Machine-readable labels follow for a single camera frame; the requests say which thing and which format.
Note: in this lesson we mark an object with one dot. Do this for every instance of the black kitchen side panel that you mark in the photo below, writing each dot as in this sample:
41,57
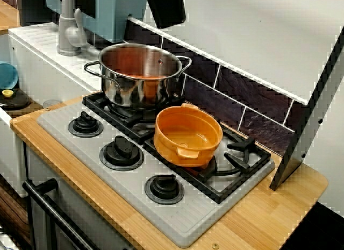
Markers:
295,153

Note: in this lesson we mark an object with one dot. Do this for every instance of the wooden table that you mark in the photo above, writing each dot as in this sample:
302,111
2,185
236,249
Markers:
8,16

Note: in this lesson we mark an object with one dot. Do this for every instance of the large black stove knob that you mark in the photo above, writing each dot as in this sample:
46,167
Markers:
121,153

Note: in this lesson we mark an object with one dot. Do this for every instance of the white toy sink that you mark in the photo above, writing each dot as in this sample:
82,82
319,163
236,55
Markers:
40,67

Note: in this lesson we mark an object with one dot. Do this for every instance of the stainless steel pot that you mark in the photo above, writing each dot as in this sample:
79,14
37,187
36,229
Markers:
129,91

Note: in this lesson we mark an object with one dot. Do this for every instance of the wooden countertop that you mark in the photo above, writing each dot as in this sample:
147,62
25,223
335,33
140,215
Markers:
268,212

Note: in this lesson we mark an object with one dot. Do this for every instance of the black burner grate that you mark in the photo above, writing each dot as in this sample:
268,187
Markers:
94,102
242,164

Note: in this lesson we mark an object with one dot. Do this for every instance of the small black stove knob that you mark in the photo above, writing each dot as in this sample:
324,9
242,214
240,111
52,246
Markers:
84,123

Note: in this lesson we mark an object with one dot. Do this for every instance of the grey stove top plate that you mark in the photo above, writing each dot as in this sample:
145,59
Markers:
134,185

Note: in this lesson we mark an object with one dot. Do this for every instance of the orange plastic pot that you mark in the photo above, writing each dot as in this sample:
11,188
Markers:
188,142

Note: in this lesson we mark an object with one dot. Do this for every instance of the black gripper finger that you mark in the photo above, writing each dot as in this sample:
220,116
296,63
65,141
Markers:
168,8

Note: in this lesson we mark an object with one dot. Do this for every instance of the black lid yellow knob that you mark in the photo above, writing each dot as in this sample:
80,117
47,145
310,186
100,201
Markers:
16,102

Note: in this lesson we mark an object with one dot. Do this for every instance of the grey toy faucet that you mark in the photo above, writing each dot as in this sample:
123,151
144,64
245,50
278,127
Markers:
67,32

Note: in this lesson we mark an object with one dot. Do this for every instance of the dark tile backsplash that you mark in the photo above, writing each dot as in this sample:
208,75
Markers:
228,99

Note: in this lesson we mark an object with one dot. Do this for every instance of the teal plastic plate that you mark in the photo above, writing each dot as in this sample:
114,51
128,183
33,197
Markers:
8,75

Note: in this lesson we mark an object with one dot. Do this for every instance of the white oven cabinet front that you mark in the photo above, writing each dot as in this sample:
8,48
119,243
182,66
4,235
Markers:
80,207

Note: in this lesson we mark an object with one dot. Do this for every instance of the white kitchen back panel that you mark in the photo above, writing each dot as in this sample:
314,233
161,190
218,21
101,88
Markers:
255,32

